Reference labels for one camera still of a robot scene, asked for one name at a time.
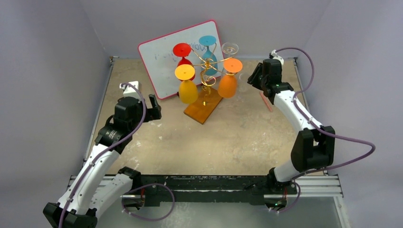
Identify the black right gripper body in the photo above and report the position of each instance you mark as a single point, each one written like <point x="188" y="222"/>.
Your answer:
<point x="257" y="80"/>

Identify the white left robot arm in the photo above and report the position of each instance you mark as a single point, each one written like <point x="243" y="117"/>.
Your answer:
<point x="84" y="202"/>

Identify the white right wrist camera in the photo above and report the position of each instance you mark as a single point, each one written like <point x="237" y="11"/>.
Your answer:
<point x="276" y="56"/>

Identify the red plastic wine glass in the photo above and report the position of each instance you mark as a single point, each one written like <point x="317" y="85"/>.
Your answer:
<point x="182" y="50"/>

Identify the gold wire wine glass rack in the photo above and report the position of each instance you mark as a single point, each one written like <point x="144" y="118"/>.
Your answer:
<point x="208" y="97"/>

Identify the pink pencil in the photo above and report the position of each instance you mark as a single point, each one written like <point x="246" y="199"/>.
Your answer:
<point x="266" y="102"/>

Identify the yellow plastic wine glass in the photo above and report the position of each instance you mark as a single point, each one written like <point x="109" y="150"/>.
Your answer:
<point x="188" y="92"/>

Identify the clear wine glass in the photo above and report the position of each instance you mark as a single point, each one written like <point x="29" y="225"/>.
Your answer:
<point x="229" y="49"/>

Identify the orange plastic wine glass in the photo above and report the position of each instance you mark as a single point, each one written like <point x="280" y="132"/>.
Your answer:
<point x="228" y="83"/>

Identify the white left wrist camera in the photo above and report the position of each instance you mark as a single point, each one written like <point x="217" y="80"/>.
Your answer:
<point x="128" y="91"/>

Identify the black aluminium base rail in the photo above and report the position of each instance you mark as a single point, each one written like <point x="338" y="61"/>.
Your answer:
<point x="254" y="190"/>

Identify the blue plastic wine glass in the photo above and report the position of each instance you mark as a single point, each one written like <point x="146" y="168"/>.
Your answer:
<point x="209" y="42"/>

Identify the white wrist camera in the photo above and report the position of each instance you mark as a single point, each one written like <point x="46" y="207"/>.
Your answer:
<point x="276" y="56"/>
<point x="128" y="91"/>

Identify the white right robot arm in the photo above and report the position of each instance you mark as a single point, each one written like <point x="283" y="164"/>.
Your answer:
<point x="314" y="147"/>

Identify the pink framed whiteboard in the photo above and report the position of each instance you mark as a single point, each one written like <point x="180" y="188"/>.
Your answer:
<point x="160" y="61"/>

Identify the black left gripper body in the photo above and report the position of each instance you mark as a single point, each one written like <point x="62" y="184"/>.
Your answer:
<point x="151" y="114"/>

